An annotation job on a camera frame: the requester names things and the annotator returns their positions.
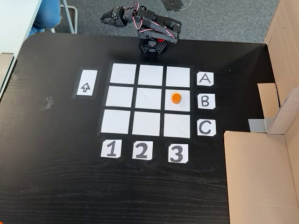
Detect white nine-square grid sheet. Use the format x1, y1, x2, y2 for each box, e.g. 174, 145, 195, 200
97, 61, 195, 140

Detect black tape patch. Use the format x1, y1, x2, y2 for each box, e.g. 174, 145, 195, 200
161, 0, 185, 12

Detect person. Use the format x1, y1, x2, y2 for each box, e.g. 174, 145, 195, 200
28, 0, 63, 37

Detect paper sheet with arrow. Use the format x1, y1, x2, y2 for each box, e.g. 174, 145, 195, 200
71, 67, 101, 100

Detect white desk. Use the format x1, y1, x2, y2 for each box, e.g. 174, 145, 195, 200
0, 0, 43, 101

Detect crumpled clear tape piece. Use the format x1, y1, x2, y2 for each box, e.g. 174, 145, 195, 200
41, 95, 56, 112

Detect paper sheet letter A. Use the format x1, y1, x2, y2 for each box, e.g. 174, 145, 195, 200
196, 71, 214, 87

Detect paper sheet letter B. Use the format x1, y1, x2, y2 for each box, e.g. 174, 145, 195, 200
197, 93, 216, 110

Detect paper sheet number 1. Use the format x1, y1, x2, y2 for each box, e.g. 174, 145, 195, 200
100, 139, 122, 159

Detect paper sheet number 2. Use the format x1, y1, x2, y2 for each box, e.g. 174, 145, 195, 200
132, 140, 154, 161

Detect paper sheet letter C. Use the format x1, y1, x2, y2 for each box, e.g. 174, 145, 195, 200
197, 119, 217, 137

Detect paper sheet number 3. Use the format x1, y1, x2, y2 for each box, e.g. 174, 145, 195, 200
168, 143, 189, 163

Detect brown cardboard box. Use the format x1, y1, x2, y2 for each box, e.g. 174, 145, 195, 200
223, 0, 299, 224

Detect grey metal frame leg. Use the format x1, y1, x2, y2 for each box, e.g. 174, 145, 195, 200
60, 0, 78, 34

